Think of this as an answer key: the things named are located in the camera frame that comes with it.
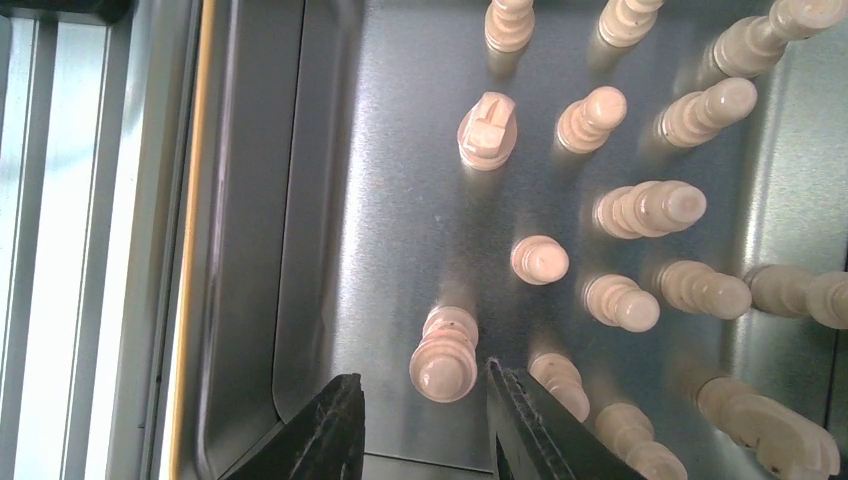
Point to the light wooden bishop piece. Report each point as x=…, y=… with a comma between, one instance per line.
x=650, y=209

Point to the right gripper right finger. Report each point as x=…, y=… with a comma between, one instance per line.
x=533, y=436

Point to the light wooden chess piece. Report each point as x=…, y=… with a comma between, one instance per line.
x=443, y=367

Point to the light wooden rook piece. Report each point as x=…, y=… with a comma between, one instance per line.
x=487, y=134

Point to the gold tin with pieces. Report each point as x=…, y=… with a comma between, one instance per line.
x=331, y=212

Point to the light wooden pawn piece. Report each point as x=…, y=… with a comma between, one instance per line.
x=539, y=260
x=586, y=124
x=509, y=24
x=617, y=301

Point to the aluminium front rail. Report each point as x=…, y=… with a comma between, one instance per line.
x=94, y=126

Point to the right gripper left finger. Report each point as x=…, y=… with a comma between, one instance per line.
x=325, y=440

